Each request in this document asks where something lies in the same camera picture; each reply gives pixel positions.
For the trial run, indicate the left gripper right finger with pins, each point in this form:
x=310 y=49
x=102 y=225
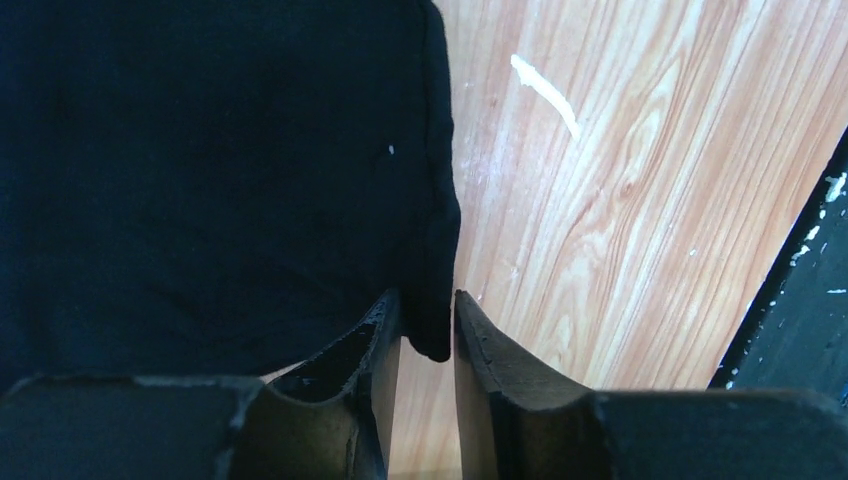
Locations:
x=519 y=418

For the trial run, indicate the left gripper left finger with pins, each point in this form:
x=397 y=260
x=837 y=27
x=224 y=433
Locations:
x=331 y=416

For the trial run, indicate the black underwear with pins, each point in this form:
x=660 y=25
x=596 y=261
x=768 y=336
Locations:
x=220 y=187

